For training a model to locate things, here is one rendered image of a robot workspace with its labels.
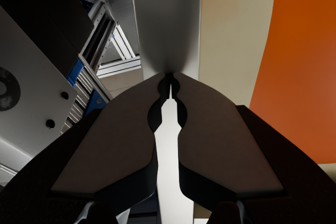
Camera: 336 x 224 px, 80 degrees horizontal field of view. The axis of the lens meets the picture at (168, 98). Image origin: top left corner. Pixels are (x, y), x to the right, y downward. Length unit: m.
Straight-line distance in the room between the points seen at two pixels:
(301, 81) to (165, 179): 0.15
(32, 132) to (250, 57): 0.19
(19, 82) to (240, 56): 0.18
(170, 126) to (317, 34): 0.13
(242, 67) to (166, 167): 0.11
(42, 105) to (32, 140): 0.03
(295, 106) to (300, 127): 0.03
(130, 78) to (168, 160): 1.57
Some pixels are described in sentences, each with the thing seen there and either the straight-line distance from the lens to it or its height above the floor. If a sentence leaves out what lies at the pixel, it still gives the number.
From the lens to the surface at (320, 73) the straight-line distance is 0.21.
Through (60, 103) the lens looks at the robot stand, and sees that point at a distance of 0.23.
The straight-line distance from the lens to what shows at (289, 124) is 0.23.
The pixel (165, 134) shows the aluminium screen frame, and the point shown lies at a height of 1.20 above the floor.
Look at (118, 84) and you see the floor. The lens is 1.80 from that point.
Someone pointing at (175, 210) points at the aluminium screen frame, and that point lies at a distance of 0.26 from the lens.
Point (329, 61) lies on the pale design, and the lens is 0.21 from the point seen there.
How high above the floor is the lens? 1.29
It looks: 44 degrees down
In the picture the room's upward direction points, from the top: 179 degrees counter-clockwise
